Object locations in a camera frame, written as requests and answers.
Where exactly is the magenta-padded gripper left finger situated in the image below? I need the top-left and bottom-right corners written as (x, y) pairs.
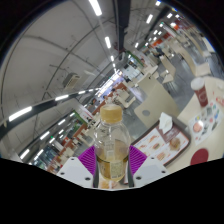
top-left (56, 145), bottom-right (99, 189)

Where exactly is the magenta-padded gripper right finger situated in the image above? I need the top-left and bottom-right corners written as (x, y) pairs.
top-left (127, 145), bottom-right (170, 189)

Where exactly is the clear bottle with yellow drink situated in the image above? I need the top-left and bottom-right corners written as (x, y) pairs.
top-left (93, 103), bottom-right (132, 183)

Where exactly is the printed paper tray liner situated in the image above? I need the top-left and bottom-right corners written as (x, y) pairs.
top-left (133, 128), bottom-right (189, 165)

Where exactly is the crumpled white napkin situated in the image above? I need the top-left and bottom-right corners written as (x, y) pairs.
top-left (157, 111), bottom-right (174, 135)

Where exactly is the dark brown serving tray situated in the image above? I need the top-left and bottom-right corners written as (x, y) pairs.
top-left (131, 116), bottom-right (192, 168)

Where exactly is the beige wooden chair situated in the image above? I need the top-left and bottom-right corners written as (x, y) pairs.
top-left (133, 83), bottom-right (181, 129)

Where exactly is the colourful printed sticker sheet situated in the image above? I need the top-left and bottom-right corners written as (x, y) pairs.
top-left (187, 99), bottom-right (224, 146)

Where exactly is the ceiling air conditioner unit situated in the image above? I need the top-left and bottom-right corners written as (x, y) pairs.
top-left (62, 73), bottom-right (82, 90)

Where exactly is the group of ceiling lights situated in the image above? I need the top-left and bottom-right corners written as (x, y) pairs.
top-left (8, 0), bottom-right (188, 161)

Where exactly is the red paper cup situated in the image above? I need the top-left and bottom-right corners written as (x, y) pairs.
top-left (190, 77), bottom-right (210, 108)

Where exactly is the group of beige chairs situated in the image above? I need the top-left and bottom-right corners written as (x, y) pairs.
top-left (123, 19), bottom-right (214, 101)

